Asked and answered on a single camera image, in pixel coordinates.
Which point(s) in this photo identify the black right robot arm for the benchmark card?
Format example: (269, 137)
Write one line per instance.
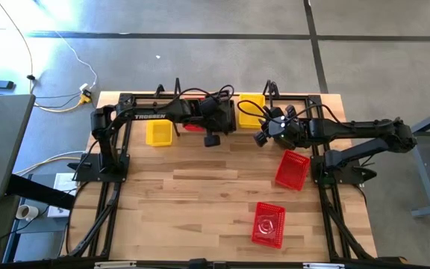
(349, 129)

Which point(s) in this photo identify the yellow plastic basket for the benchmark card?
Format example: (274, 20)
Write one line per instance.
(159, 134)
(245, 121)

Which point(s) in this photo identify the black desk leg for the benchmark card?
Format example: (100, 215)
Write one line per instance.
(39, 192)

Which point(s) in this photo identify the white plug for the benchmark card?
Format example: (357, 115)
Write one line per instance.
(83, 86)

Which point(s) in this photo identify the black plastic basket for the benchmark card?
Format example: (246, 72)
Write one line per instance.
(231, 119)

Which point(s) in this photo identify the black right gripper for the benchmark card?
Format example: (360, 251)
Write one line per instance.
(287, 130)

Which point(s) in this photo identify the grey desk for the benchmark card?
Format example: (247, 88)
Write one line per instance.
(2, 142)

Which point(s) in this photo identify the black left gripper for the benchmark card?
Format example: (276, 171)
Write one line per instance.
(211, 112)

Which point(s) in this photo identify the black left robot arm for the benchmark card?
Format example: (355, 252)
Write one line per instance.
(149, 116)

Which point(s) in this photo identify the black aluminium rig frame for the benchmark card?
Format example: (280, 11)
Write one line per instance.
(315, 101)

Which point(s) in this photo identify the silver aluminium bar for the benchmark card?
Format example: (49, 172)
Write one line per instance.
(116, 264)
(323, 266)

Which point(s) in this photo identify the white cup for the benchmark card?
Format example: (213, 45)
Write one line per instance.
(27, 212)

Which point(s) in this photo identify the red plastic basket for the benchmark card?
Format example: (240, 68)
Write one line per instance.
(292, 170)
(269, 224)
(192, 128)

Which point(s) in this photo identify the yellow plug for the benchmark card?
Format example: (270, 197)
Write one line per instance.
(85, 99)

